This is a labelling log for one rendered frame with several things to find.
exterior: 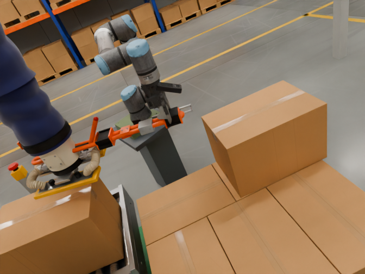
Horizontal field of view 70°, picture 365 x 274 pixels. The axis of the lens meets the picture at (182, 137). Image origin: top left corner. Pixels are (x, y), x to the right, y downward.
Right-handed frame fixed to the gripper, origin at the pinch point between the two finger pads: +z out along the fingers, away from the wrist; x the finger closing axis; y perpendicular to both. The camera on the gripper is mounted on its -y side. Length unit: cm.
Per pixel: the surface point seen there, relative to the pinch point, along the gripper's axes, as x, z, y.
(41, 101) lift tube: 4, -28, 49
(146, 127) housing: 3.7, -0.3, 12.1
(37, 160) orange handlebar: 4, -1, 71
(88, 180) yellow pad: 15, 11, 46
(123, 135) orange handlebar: 3.7, -0.2, 24.4
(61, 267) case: 29, 53, 83
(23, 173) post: -32, 25, 117
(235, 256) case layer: 37, 68, -10
